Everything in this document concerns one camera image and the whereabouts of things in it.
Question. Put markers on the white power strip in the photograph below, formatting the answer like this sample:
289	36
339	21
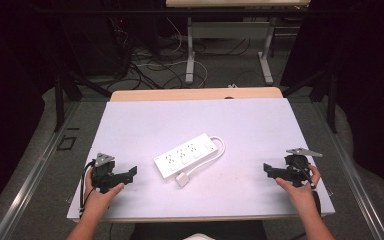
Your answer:
185	156

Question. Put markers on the person's left hand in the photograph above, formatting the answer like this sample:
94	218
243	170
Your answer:
97	200

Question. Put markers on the black floor socket box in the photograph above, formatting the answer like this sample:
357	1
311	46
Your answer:
67	143

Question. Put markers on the aluminium floor rail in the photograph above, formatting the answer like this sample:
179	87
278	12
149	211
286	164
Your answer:
30	181
353	180

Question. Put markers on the light wooden table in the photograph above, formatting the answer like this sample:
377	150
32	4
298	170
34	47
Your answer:
180	94

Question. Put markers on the black metal stand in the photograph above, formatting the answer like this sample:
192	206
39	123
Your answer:
59	100
330	96

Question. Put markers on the white power plug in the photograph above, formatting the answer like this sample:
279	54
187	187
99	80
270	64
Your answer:
182	179

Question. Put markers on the white metal frame desk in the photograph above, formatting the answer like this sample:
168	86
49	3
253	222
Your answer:
230	29

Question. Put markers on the white table mat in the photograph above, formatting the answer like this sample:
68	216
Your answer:
200	123

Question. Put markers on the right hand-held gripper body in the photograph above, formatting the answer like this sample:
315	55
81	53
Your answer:
297	168

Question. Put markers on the person's right hand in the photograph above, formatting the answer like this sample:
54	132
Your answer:
298	196

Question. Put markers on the dark curtain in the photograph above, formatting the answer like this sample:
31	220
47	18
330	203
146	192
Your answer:
370	73
10	83

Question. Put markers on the black computer cabinet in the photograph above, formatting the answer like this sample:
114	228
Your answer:
93	43

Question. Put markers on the person's dark lap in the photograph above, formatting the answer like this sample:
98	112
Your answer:
213	230

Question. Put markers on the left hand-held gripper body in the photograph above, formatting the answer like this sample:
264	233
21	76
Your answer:
102	173

